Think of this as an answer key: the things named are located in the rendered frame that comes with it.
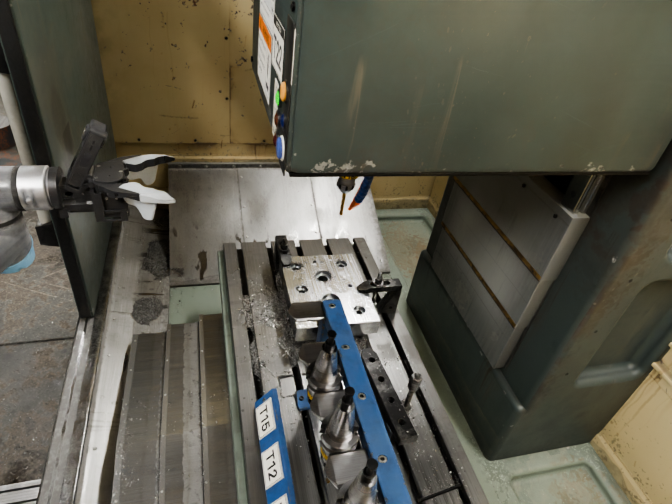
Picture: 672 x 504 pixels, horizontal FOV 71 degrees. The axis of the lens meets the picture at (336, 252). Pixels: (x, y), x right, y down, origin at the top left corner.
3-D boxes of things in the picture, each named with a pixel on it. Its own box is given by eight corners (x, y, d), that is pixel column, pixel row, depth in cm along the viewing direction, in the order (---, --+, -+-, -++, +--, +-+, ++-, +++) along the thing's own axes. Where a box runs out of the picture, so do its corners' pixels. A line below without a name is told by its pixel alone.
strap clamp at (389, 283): (354, 315, 141) (362, 278, 132) (351, 307, 143) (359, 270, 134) (395, 312, 144) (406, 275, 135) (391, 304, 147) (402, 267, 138)
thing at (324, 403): (313, 423, 77) (314, 421, 76) (307, 396, 81) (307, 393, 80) (354, 417, 79) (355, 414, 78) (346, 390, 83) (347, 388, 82)
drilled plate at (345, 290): (295, 341, 125) (296, 328, 122) (278, 269, 146) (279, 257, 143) (377, 333, 131) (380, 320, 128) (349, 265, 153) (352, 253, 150)
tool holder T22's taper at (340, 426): (354, 444, 73) (361, 419, 69) (326, 442, 73) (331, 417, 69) (353, 418, 77) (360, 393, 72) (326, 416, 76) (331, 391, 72)
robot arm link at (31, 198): (23, 157, 80) (11, 182, 74) (54, 157, 82) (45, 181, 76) (35, 195, 85) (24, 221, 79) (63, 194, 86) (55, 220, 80)
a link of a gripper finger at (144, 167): (167, 174, 95) (125, 189, 89) (164, 147, 92) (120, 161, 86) (176, 180, 94) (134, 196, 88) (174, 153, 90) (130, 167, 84)
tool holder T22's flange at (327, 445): (357, 458, 74) (360, 450, 72) (318, 456, 73) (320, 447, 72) (356, 422, 79) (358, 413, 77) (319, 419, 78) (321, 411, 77)
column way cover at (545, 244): (490, 373, 130) (571, 218, 99) (425, 262, 166) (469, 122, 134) (506, 371, 132) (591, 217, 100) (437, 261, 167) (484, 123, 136)
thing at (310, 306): (290, 323, 93) (291, 321, 93) (286, 304, 97) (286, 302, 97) (325, 320, 95) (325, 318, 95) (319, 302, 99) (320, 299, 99)
